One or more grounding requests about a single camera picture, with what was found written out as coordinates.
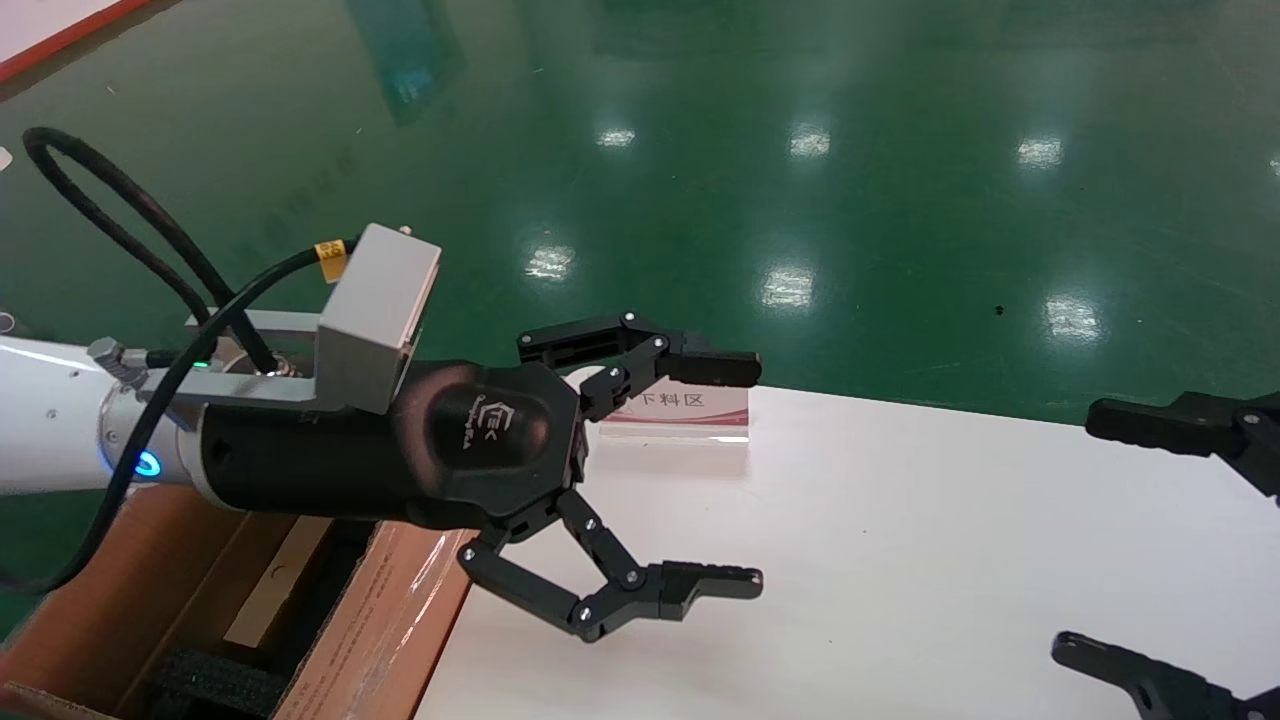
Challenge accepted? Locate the silver camera bracket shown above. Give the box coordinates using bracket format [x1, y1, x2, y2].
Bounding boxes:
[140, 310, 326, 409]

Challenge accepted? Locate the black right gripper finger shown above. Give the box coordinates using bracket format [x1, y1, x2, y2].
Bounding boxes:
[1087, 392, 1280, 496]
[1052, 630, 1280, 720]

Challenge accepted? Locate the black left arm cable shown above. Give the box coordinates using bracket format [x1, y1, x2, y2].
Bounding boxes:
[0, 127, 361, 596]

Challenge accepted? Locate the large cardboard box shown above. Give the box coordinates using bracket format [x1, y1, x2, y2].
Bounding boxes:
[0, 485, 481, 720]

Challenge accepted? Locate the black foam padding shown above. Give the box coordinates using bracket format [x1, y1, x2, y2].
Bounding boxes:
[150, 648, 293, 720]

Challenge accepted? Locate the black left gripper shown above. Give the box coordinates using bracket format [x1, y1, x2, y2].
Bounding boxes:
[195, 312, 765, 643]

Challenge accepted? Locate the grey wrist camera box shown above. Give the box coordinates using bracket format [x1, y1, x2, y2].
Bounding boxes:
[315, 223, 442, 416]

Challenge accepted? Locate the small cardboard box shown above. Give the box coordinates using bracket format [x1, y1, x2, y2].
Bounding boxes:
[222, 515, 334, 648]

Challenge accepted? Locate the acrylic table sign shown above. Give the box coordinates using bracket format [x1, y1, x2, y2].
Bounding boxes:
[598, 385, 751, 444]

